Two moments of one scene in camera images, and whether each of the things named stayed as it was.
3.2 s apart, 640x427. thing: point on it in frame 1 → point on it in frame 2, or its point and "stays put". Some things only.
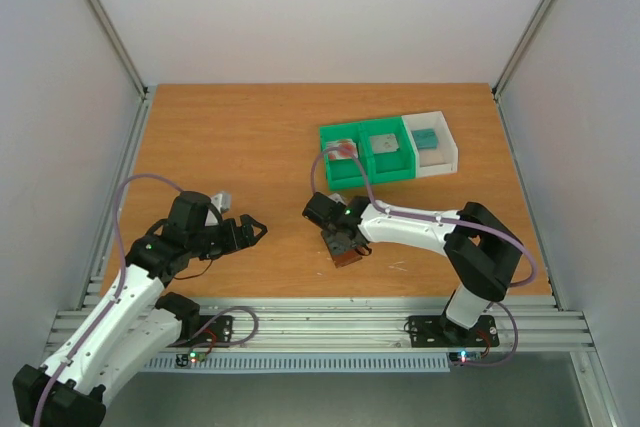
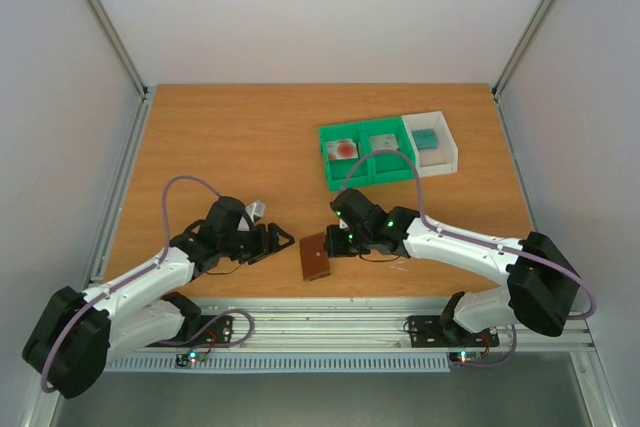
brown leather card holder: (344, 259) → (314, 256)
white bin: (439, 160) stays put
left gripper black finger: (247, 221) → (275, 232)
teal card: (425, 138) stays put
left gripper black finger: (249, 241) → (265, 256)
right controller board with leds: (462, 357) stays put
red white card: (341, 154) stays put
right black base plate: (439, 331) stays put
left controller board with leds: (197, 357) stays put
